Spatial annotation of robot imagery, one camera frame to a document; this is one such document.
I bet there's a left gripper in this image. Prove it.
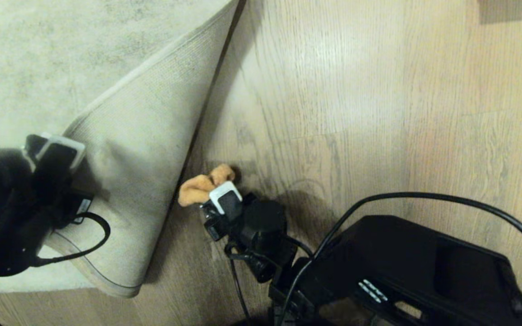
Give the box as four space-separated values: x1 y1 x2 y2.
50 188 95 228

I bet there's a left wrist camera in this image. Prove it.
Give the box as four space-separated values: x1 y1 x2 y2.
22 133 86 197

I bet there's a beige woven rug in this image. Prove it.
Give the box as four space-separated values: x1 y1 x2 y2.
0 0 247 298

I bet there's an orange cloth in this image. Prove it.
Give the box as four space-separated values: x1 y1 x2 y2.
179 164 236 207

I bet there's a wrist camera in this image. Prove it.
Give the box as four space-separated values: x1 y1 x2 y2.
22 133 86 197
208 181 243 217

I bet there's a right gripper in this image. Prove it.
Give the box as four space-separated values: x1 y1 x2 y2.
201 201 249 241

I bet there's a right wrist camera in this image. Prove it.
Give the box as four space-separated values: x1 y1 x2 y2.
208 181 243 217

